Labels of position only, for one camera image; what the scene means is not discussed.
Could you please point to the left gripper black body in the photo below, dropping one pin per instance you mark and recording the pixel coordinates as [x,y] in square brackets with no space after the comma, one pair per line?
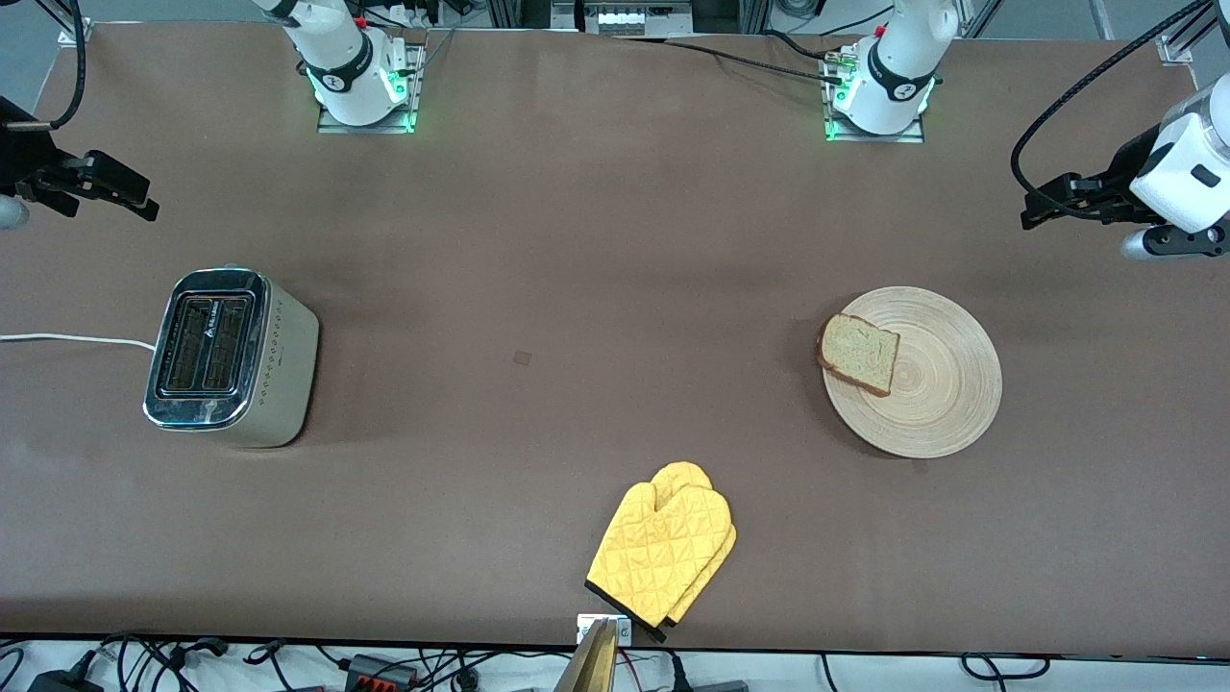
[1120,174]

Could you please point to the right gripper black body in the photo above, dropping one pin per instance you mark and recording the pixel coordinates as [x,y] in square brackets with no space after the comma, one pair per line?
[21,164]

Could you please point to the round wooden plate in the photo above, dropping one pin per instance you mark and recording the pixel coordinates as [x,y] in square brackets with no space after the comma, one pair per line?
[947,384]

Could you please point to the brown bread slice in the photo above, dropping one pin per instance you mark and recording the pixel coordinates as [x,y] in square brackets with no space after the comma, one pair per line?
[858,354]

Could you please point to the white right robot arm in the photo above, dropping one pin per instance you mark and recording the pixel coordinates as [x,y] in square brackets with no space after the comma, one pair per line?
[336,58]

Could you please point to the silver two-slot toaster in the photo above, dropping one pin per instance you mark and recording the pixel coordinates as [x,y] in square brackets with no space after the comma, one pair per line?
[279,384]

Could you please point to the white power strip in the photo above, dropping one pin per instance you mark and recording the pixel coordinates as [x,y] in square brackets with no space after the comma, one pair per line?
[413,14]

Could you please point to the yellow quilted oven mitt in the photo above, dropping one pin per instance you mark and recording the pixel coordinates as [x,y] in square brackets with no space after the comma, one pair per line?
[684,473]
[653,548]

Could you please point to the grey electrical box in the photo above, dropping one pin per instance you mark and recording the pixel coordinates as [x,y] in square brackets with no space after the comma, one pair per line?
[625,19]

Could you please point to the black power adapter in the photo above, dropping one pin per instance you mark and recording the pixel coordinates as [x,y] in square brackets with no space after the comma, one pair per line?
[62,682]

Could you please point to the black orange connector block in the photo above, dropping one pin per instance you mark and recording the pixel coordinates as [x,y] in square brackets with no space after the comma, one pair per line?
[380,670]

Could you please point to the metal table corner bracket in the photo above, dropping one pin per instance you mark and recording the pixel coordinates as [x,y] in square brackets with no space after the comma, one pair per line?
[75,34]
[1177,50]

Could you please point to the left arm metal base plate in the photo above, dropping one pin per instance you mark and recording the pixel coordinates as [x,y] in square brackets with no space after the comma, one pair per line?
[913,136]

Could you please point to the small metal table bracket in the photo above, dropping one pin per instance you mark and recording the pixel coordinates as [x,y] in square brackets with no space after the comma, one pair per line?
[583,630]

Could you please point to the gold camera mount bar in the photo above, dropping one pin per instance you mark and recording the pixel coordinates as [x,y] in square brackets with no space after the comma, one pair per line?
[591,663]

